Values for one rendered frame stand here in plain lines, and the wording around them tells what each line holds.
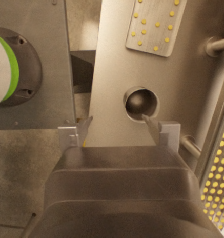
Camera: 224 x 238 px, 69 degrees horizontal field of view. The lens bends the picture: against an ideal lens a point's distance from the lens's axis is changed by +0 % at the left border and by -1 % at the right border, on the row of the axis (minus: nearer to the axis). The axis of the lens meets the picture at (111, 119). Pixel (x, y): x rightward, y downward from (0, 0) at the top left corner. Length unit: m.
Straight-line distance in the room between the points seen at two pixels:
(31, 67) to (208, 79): 0.44
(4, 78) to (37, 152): 1.30
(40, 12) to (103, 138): 0.34
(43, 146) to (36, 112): 1.13
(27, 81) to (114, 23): 0.26
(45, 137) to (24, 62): 1.17
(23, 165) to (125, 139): 1.28
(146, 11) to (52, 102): 0.32
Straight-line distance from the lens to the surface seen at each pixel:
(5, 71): 0.28
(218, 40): 0.53
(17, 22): 0.40
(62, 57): 0.36
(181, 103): 0.51
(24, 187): 1.80
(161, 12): 0.50
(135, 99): 0.47
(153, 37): 0.48
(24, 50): 0.35
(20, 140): 1.58
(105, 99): 0.47
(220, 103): 0.39
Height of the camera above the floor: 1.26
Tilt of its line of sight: 75 degrees down
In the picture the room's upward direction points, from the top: 177 degrees counter-clockwise
